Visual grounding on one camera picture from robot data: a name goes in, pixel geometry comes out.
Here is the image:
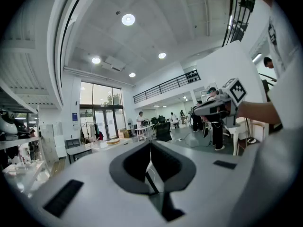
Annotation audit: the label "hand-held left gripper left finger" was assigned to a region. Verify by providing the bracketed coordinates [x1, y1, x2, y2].
[29, 141, 171, 227]

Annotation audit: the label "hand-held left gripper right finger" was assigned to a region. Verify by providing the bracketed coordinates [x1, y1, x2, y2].
[151, 141, 248, 227]

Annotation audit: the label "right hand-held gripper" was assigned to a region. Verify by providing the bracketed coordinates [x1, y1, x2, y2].
[194, 78, 248, 118]

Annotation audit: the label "white glass oven door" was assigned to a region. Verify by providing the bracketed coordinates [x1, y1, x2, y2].
[144, 160, 166, 195]

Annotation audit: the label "person's right forearm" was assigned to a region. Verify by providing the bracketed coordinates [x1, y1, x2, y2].
[236, 100, 282, 125]

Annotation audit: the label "white toaster oven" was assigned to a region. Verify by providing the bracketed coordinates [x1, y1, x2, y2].
[90, 138, 137, 154]

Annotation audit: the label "black balcony railing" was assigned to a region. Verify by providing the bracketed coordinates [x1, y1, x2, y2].
[132, 69, 201, 105]

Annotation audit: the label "white table with dark legs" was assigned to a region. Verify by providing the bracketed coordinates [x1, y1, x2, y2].
[66, 143, 93, 165]

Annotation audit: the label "white ornate chair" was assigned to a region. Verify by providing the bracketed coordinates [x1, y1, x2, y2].
[222, 117, 242, 156]

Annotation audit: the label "dark grey crate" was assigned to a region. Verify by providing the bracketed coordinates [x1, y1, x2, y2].
[65, 138, 81, 149]

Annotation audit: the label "black mesh office chair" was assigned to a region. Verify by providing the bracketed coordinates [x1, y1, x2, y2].
[155, 121, 173, 142]

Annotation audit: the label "coat rack with clothes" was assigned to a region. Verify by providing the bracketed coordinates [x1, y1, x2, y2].
[80, 122, 104, 144]

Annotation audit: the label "white pegboard panel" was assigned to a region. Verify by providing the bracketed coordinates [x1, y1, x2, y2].
[39, 123, 60, 166]

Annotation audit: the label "brown cardboard box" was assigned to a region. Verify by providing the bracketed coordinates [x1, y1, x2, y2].
[119, 128, 132, 139]

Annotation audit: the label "white desk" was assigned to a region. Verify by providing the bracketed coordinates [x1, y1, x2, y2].
[134, 124, 155, 142]

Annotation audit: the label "person's white t-shirt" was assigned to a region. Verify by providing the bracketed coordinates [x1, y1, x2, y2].
[228, 0, 303, 227]

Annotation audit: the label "white metal shelf rack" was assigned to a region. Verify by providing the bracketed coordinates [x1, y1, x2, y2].
[0, 79, 50, 196]

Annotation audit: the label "black helmet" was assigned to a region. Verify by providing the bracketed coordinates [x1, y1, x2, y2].
[14, 118, 33, 137]

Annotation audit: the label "glass entrance doors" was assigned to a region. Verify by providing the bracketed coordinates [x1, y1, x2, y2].
[80, 81, 126, 140]

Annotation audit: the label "black staircase railing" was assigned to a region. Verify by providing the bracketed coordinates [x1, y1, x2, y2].
[222, 0, 257, 47]

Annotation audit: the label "white helmet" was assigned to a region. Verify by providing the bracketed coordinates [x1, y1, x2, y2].
[0, 112, 19, 136]

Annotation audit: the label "ceiling air conditioner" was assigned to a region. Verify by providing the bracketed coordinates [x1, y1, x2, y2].
[101, 55, 126, 72]

